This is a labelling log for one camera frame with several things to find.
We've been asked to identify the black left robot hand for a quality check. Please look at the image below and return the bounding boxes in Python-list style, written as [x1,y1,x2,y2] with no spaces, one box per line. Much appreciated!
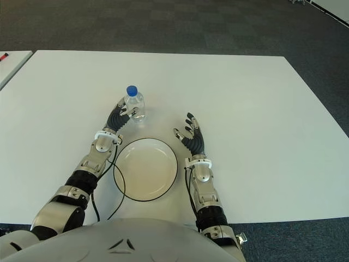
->
[105,96,140,134]

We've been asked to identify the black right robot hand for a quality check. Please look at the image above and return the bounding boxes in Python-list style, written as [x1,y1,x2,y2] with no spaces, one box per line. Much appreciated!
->
[173,111,206,157]

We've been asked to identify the clear water bottle blue cap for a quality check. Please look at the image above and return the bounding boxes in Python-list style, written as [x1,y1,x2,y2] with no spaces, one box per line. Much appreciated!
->
[125,85,148,123]

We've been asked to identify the white plate black rim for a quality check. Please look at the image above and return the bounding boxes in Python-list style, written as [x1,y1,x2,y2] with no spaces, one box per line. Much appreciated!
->
[112,138,179,203]

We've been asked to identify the white side table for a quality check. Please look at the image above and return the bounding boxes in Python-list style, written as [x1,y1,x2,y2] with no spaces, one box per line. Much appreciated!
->
[0,50,34,91]

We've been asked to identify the grey robot torso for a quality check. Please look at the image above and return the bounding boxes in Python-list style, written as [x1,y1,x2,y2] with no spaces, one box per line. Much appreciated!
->
[0,217,243,262]

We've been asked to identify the white table corner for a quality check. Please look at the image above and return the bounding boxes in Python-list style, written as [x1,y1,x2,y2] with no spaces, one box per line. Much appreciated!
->
[310,0,349,28]

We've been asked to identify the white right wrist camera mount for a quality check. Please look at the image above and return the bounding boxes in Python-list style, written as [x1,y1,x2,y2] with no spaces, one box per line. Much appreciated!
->
[183,156,213,170]

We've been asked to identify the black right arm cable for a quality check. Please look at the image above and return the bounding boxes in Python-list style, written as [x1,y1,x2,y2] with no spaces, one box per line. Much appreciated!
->
[185,165,199,229]

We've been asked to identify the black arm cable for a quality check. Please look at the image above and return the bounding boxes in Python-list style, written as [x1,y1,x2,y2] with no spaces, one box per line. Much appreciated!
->
[185,165,199,229]
[91,141,127,222]

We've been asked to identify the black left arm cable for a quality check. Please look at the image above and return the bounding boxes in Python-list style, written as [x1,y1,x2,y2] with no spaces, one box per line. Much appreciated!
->
[91,141,127,222]

